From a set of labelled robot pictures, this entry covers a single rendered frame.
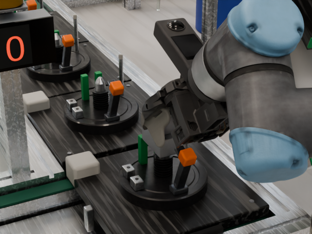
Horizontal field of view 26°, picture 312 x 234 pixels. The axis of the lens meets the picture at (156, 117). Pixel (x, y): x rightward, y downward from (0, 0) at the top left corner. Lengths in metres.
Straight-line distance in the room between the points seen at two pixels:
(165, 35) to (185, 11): 1.24
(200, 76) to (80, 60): 0.70
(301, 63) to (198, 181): 0.27
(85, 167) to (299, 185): 0.42
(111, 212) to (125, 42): 0.95
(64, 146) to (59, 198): 0.11
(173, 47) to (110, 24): 1.16
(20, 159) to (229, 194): 0.34
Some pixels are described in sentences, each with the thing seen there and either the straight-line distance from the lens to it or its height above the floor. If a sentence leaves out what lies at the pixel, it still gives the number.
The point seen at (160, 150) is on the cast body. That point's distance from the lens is 1.00.
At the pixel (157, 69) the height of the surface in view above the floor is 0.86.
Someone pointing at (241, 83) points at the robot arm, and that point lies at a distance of 0.70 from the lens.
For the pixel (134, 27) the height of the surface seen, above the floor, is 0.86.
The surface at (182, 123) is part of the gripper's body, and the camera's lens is 0.87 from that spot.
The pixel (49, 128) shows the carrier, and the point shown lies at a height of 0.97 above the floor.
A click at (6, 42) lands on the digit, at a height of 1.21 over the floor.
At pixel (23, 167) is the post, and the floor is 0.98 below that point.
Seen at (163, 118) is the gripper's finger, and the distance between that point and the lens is 0.94.
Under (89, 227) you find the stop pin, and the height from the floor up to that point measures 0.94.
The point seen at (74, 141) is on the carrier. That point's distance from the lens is 1.20.
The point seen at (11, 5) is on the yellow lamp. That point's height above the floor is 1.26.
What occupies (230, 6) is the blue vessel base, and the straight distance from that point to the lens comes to 1.91.
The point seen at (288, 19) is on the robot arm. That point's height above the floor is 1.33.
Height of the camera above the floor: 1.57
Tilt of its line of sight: 28 degrees down
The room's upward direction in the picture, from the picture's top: straight up
